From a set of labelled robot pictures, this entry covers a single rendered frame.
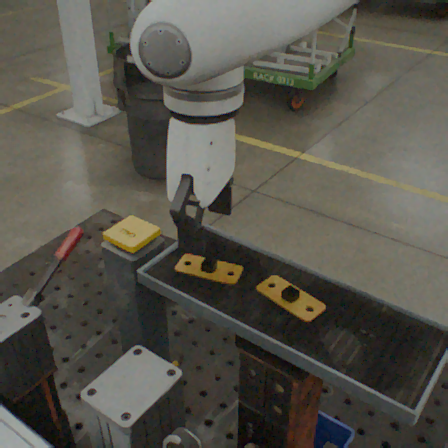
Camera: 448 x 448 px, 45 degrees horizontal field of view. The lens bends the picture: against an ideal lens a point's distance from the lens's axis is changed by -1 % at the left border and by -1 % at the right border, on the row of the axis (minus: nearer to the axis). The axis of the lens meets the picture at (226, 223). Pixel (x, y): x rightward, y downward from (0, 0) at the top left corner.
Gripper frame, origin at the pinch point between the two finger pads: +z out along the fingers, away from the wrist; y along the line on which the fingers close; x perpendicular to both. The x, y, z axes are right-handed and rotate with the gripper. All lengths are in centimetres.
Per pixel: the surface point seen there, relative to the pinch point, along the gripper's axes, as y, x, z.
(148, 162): -200, -120, 112
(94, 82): -274, -201, 97
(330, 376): 11.7, 18.5, 7.1
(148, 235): -4.3, -10.7, 7.1
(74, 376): -9, -35, 53
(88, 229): -58, -62, 53
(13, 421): 19.8, -19.4, 22.7
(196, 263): -0.4, -1.7, 6.7
